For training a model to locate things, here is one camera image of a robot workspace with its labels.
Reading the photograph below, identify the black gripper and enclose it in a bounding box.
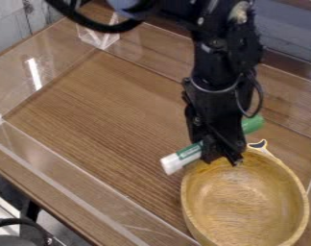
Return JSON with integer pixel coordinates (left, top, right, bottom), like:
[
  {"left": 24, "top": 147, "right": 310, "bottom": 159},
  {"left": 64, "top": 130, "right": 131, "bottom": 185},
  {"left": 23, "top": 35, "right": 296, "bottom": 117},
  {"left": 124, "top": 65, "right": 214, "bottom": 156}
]
[{"left": 180, "top": 75, "right": 256, "bottom": 167}]

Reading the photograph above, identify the green and white marker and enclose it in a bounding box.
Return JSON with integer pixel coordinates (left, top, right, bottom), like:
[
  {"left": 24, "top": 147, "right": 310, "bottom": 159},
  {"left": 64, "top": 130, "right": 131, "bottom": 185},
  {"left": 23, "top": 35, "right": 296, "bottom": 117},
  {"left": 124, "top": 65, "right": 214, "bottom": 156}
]
[{"left": 160, "top": 114, "right": 264, "bottom": 175}]

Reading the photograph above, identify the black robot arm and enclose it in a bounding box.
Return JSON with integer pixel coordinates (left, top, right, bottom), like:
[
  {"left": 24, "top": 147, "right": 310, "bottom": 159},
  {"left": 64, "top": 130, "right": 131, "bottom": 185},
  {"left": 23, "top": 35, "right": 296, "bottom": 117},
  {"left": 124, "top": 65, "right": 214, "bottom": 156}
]
[{"left": 46, "top": 0, "right": 263, "bottom": 165}]

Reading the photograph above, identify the brown wooden bowl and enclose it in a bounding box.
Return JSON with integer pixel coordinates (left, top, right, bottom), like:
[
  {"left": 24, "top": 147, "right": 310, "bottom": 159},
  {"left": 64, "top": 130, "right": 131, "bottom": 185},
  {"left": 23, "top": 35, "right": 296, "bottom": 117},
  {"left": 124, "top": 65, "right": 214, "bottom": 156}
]
[{"left": 182, "top": 149, "right": 310, "bottom": 246}]

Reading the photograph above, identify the clear acrylic front wall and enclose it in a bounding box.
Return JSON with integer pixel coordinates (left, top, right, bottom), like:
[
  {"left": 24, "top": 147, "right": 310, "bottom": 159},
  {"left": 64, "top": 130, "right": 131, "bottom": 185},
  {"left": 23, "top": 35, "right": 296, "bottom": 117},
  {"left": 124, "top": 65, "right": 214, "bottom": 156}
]
[{"left": 0, "top": 120, "right": 199, "bottom": 246}]

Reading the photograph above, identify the black cable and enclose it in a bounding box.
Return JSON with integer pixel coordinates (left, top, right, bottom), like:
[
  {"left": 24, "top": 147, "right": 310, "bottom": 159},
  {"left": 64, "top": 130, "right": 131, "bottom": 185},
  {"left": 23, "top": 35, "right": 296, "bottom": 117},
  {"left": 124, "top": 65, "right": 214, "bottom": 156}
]
[{"left": 0, "top": 217, "right": 52, "bottom": 246}]

